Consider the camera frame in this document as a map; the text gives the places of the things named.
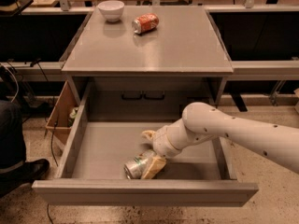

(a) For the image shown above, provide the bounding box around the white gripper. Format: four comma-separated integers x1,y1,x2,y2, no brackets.
141,121,191,179

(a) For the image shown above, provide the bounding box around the silver green 7up can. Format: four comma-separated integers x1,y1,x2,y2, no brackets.
124,149,156,179

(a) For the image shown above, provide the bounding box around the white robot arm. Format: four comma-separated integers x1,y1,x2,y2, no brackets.
142,102,299,174

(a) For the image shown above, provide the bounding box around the grey open top drawer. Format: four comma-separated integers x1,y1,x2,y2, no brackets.
33,82,258,206

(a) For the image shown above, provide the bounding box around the grey cabinet counter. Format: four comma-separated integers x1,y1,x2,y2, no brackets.
62,6,233,103

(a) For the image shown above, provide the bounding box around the orange soda can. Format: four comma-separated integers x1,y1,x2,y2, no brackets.
132,13,159,35

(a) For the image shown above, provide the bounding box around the green bottle in box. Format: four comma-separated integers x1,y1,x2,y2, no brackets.
67,107,78,127

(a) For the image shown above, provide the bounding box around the brown cardboard box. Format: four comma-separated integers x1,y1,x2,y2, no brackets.
46,81,78,145

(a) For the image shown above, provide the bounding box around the black shoe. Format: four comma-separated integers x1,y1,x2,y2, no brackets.
0,159,50,198

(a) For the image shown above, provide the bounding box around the person's dark trouser leg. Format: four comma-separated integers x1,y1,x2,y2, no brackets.
0,101,26,174

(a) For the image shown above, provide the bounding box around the white ceramic bowl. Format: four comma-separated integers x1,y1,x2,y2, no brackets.
97,0,124,22

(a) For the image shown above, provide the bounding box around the black drawer handle right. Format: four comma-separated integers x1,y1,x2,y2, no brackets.
143,91,165,100

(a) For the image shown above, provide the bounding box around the black drawer handle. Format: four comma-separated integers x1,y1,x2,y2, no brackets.
121,91,143,101
143,91,165,100

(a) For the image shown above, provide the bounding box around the black drawer handle left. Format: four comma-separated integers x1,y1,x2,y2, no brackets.
121,91,143,101

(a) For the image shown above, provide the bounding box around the black floor cable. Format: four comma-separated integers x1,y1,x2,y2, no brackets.
46,121,60,224

